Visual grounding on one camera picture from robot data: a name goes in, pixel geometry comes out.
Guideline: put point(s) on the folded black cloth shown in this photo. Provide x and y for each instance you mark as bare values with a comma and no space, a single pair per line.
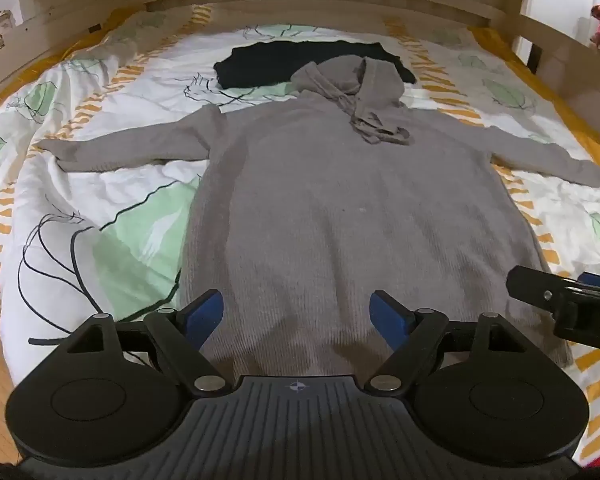
260,62

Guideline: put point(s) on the shelf clutter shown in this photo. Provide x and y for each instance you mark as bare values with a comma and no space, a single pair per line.
2,17

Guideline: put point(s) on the small black wall socket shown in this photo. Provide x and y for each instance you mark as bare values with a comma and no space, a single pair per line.
94,28

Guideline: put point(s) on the yellow bed sheet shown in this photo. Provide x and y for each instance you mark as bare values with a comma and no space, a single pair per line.
520,55

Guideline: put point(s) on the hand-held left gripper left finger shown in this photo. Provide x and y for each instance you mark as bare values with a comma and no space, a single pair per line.
209,312

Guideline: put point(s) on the cream wooden dark-trimmed panel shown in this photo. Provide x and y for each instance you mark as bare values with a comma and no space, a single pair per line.
55,10

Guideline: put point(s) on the grey knitted hoodie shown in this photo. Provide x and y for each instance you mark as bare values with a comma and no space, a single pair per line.
330,210

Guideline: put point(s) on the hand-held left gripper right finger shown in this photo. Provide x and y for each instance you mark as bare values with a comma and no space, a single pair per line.
387,312

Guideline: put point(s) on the white leaf-printed duvet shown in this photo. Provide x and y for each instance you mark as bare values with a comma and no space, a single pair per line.
130,85

